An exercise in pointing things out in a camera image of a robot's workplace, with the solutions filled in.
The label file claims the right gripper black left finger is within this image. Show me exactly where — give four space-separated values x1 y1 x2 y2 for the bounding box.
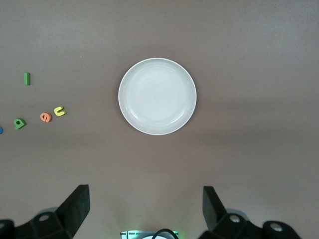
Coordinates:
14 184 90 239

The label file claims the yellow foam letter u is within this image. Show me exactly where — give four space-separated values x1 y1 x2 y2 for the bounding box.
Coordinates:
53 106 67 117

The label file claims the beige round plate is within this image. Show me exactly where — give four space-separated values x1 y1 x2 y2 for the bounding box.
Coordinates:
118 57 197 136

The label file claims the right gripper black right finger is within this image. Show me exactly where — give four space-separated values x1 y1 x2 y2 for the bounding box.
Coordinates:
201 186 264 239

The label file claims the brown table mat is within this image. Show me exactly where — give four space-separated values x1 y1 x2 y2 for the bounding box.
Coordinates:
0 0 319 239

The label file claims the green foam letter b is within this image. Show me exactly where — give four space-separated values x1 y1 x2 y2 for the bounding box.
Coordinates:
13 118 27 130

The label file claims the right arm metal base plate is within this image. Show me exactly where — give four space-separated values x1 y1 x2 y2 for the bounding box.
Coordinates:
120 230 179 239

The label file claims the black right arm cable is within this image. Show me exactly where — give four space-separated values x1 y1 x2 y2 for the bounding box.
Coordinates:
151 228 178 239

